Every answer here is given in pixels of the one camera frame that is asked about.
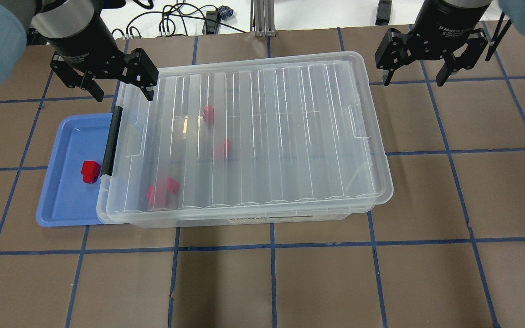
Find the aluminium frame post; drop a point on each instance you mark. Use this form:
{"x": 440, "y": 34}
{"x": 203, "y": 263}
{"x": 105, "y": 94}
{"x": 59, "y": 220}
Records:
{"x": 263, "y": 18}

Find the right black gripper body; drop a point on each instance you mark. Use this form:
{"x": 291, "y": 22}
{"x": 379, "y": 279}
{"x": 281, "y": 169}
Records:
{"x": 445, "y": 28}

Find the black box latch handle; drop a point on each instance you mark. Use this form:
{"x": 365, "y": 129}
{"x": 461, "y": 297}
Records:
{"x": 111, "y": 144}

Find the red block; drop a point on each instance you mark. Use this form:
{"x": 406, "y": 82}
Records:
{"x": 170, "y": 185}
{"x": 221, "y": 150}
{"x": 208, "y": 114}
{"x": 157, "y": 196}
{"x": 90, "y": 171}

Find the blue plastic tray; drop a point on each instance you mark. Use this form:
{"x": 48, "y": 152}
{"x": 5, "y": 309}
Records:
{"x": 66, "y": 200}

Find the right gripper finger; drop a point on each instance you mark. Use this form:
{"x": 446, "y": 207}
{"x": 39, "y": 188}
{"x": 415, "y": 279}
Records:
{"x": 391, "y": 54}
{"x": 467, "y": 60}

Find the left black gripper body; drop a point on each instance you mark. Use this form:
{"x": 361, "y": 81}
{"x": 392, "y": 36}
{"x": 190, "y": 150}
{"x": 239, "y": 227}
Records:
{"x": 85, "y": 43}

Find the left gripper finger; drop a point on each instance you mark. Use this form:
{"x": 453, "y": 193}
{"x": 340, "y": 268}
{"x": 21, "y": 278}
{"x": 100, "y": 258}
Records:
{"x": 143, "y": 73}
{"x": 85, "y": 82}

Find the clear plastic box lid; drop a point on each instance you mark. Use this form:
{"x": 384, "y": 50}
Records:
{"x": 253, "y": 141}

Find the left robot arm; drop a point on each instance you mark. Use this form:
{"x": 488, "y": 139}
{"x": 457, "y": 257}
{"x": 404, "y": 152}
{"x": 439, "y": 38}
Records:
{"x": 52, "y": 19}

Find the clear plastic storage box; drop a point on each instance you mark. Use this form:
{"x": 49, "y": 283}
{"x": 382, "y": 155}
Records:
{"x": 244, "y": 214}

